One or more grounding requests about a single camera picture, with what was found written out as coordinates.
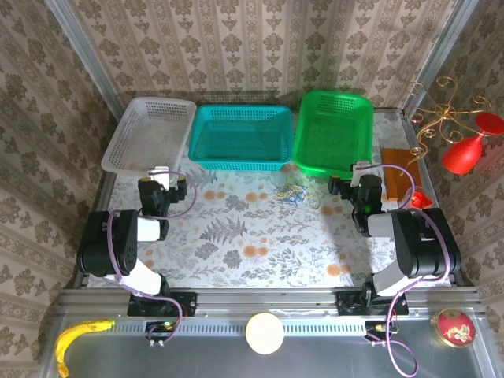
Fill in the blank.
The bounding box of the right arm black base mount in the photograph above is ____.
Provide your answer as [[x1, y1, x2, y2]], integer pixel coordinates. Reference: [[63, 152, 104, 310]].
[[336, 289, 410, 317]]

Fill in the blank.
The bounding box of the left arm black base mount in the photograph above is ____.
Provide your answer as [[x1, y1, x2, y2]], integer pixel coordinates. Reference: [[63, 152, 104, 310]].
[[126, 291, 198, 318]]

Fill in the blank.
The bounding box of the aluminium frame post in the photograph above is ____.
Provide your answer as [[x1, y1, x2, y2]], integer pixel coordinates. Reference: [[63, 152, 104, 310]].
[[45, 0, 125, 119], [401, 0, 480, 115]]

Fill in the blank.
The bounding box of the green plastic basket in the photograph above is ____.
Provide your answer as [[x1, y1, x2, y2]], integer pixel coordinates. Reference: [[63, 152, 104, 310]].
[[291, 90, 375, 179]]

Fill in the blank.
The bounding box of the aluminium extrusion rail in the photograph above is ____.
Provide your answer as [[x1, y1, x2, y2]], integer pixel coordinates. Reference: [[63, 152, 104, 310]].
[[57, 287, 481, 318]]

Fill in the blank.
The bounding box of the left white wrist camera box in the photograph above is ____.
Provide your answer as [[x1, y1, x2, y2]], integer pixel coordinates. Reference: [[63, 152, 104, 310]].
[[148, 165, 177, 190]]

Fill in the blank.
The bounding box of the black connector box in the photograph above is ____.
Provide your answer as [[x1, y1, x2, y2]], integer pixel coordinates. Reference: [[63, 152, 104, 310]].
[[145, 321, 179, 350], [365, 321, 399, 347]]

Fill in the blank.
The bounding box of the left black connector box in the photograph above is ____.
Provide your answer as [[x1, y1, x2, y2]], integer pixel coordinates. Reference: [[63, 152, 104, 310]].
[[145, 321, 179, 350]]

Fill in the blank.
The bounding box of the clear cup with red contents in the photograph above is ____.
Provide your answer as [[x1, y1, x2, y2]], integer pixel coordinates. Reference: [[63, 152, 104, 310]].
[[409, 187, 434, 209]]

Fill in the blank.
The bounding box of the slotted metal cable duct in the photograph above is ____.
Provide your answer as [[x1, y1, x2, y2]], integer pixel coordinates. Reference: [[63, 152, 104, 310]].
[[112, 317, 369, 336]]

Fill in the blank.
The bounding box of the thin yellow cable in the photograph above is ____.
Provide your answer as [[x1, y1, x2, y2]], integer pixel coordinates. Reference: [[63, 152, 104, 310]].
[[281, 183, 306, 204]]

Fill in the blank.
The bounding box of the red goblet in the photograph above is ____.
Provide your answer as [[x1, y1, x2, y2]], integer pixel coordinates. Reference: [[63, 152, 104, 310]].
[[440, 112, 504, 175]]

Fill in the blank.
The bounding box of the right black connector box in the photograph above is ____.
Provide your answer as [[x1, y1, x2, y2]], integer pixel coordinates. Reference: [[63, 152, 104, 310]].
[[365, 321, 399, 347]]

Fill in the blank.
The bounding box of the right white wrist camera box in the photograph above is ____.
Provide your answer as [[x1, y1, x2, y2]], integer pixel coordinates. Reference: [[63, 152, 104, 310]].
[[351, 160, 373, 187]]

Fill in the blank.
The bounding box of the cream round ball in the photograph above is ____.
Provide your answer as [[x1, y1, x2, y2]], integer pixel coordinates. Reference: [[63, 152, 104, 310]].
[[244, 312, 285, 355]]

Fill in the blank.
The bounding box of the gold wire stand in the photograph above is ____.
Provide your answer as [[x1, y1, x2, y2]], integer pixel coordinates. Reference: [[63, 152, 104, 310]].
[[399, 76, 493, 176]]

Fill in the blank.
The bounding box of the red round tin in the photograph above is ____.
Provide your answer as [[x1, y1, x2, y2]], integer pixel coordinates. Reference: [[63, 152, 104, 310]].
[[431, 308, 476, 349]]

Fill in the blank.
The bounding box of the teal plastic basket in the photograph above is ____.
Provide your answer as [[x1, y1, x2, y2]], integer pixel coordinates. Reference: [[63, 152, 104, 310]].
[[187, 104, 295, 172]]

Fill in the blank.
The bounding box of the yellow banana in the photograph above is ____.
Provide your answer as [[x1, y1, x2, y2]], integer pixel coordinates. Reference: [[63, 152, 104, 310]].
[[54, 318, 116, 378]]

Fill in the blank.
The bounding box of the orange wooden board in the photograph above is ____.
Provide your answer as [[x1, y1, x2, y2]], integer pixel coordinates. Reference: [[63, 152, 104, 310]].
[[380, 147, 424, 200]]

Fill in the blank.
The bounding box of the floral tablecloth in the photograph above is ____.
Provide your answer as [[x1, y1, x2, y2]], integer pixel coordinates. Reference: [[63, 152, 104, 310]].
[[87, 109, 450, 289]]

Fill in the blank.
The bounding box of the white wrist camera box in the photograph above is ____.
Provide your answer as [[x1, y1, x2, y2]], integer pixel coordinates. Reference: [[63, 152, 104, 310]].
[[148, 165, 177, 190], [351, 160, 373, 187]]

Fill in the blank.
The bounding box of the white plastic basket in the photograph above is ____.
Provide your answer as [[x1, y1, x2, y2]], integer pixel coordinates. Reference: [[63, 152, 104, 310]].
[[101, 97, 198, 174]]

